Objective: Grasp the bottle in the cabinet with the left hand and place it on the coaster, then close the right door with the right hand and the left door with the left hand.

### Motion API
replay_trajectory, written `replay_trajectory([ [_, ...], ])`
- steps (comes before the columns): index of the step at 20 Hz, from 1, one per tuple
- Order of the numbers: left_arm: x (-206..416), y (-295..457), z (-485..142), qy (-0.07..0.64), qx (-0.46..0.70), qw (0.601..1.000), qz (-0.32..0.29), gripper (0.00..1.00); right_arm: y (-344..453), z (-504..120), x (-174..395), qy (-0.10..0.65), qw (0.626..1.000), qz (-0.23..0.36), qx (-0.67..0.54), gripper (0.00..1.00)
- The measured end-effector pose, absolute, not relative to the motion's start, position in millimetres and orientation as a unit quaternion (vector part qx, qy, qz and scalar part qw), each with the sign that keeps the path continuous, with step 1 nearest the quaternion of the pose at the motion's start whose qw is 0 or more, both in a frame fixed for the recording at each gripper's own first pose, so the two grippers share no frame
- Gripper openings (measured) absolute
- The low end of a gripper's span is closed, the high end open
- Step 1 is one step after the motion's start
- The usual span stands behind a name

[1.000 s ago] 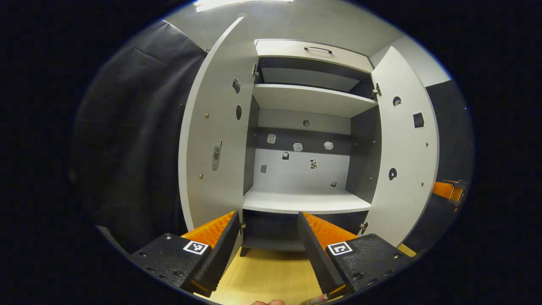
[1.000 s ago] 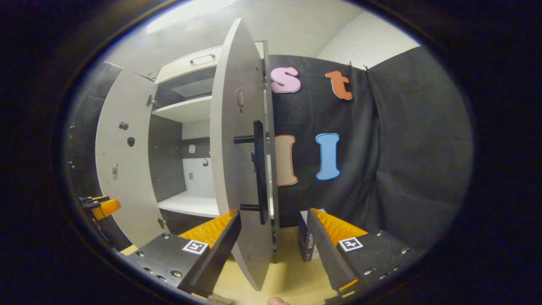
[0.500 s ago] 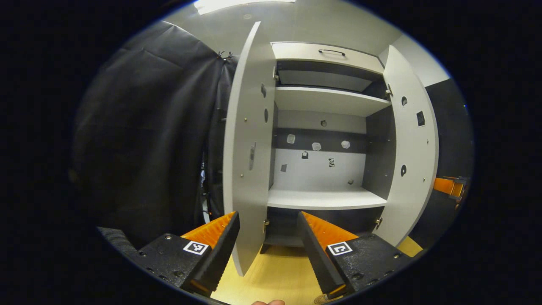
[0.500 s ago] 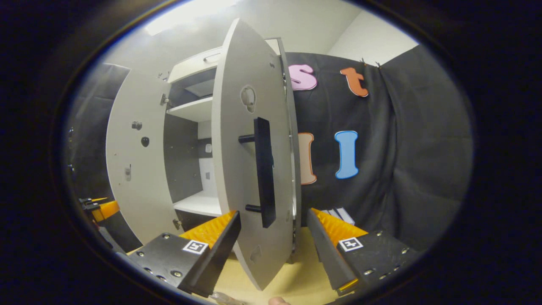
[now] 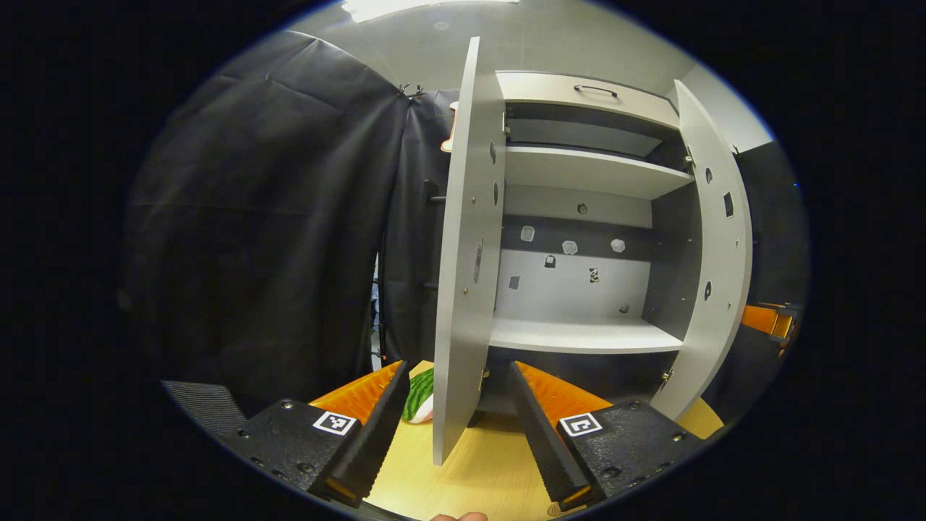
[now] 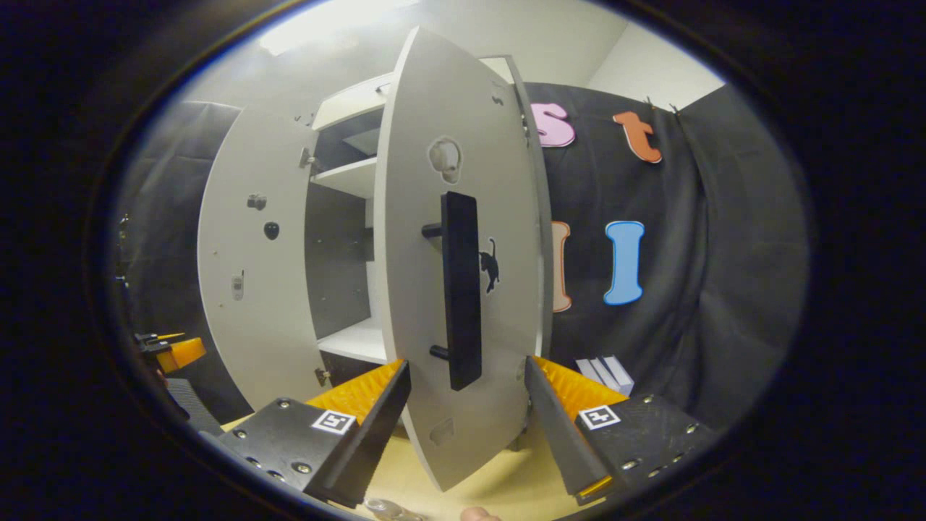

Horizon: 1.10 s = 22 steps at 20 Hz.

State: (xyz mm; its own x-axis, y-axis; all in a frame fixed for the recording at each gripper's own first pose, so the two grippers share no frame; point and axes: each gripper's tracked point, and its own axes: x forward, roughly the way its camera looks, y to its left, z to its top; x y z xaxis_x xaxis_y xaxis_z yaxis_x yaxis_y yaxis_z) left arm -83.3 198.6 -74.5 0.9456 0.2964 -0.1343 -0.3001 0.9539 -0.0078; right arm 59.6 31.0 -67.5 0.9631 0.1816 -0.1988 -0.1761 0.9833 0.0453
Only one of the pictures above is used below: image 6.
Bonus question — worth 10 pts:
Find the white and grey cabinet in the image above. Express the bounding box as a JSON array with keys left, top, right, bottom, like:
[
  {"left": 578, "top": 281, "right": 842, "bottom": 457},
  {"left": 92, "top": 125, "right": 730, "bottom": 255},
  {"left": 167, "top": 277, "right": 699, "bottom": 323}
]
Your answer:
[{"left": 298, "top": 54, "right": 554, "bottom": 388}]

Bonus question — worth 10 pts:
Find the clear plastic bottle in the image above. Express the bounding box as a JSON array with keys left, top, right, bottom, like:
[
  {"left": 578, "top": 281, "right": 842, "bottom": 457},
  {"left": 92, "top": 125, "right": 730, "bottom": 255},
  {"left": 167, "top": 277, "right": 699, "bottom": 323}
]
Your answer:
[{"left": 364, "top": 496, "right": 429, "bottom": 521}]

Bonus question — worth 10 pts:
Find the white cabinet shelf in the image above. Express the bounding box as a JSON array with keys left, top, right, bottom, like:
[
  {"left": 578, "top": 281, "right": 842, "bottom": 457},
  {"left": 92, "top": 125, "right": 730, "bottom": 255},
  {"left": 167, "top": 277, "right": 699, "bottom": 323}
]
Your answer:
[{"left": 310, "top": 157, "right": 378, "bottom": 200}]

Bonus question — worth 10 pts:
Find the white cabinet drawer front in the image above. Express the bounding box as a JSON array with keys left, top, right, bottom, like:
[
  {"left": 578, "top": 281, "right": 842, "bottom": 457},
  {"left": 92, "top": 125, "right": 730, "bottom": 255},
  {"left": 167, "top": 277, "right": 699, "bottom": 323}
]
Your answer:
[{"left": 311, "top": 72, "right": 395, "bottom": 132}]

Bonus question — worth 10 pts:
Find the black door handle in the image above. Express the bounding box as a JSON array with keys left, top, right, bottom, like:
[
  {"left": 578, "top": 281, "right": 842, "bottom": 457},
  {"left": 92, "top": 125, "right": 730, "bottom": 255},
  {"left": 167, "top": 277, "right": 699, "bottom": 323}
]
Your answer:
[{"left": 422, "top": 191, "right": 484, "bottom": 392}]

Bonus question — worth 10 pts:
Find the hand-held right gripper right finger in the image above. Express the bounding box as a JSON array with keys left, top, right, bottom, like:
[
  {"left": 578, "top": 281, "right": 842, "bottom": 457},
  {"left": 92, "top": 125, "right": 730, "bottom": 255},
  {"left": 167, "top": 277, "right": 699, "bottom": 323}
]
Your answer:
[{"left": 522, "top": 355, "right": 717, "bottom": 507}]

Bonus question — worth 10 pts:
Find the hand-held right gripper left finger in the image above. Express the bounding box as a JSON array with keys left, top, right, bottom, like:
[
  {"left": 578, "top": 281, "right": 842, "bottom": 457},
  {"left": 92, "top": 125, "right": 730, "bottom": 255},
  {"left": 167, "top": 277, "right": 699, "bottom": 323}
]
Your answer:
[{"left": 217, "top": 358, "right": 412, "bottom": 509}]

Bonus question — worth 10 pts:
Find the grey book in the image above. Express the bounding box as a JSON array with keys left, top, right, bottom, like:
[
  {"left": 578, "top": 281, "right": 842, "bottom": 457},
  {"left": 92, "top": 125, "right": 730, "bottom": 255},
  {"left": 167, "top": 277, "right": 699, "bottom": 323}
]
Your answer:
[{"left": 590, "top": 356, "right": 619, "bottom": 393}]

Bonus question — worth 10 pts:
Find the white cabinet door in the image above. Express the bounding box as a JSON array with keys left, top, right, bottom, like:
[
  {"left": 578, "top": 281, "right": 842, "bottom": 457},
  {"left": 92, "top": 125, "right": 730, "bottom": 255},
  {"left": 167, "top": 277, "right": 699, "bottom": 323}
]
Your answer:
[
  {"left": 197, "top": 103, "right": 335, "bottom": 413},
  {"left": 373, "top": 27, "right": 554, "bottom": 493}
]

